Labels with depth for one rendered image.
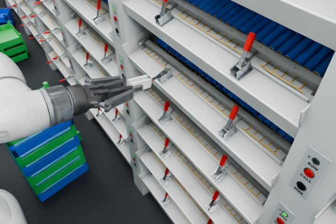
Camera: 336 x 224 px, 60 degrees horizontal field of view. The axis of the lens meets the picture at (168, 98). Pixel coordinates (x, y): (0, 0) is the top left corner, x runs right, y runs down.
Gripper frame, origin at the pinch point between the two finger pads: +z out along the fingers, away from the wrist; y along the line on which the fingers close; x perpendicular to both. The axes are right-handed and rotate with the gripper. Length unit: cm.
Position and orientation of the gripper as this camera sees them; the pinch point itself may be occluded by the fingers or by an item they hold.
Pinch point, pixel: (139, 83)
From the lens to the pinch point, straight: 82.6
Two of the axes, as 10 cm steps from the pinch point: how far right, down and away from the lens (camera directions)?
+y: 5.9, 5.5, -6.0
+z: 7.9, -2.5, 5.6
